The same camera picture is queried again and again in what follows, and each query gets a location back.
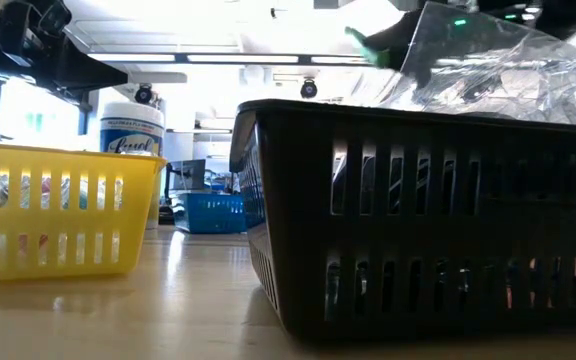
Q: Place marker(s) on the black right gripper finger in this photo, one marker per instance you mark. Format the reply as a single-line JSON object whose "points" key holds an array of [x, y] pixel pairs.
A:
{"points": [[393, 42]]}

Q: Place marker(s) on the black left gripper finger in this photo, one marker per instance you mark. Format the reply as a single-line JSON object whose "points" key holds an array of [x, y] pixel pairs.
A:
{"points": [[93, 72]]}

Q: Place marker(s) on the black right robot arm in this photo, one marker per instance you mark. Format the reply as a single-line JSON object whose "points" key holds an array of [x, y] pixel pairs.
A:
{"points": [[573, 17]]}

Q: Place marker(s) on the Lysol wipes canister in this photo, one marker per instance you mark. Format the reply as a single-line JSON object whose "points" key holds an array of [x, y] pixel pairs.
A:
{"points": [[133, 127]]}

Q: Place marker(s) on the grey background monitor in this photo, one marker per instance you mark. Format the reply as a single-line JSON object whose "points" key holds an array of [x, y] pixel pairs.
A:
{"points": [[188, 175]]}

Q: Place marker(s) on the yellow slotted plastic basket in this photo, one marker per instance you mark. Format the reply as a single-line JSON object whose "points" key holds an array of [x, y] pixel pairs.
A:
{"points": [[68, 225]]}

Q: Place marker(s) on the blue slotted plastic basket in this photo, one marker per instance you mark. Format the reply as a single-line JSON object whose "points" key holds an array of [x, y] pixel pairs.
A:
{"points": [[208, 212]]}

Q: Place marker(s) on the black slotted plastic basket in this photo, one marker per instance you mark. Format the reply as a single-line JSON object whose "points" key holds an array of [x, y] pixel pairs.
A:
{"points": [[418, 235]]}

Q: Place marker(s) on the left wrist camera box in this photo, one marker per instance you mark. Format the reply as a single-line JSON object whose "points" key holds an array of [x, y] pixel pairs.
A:
{"points": [[43, 17]]}

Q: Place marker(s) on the black round camera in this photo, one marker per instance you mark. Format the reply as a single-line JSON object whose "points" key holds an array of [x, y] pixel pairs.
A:
{"points": [[309, 89], [144, 94]]}

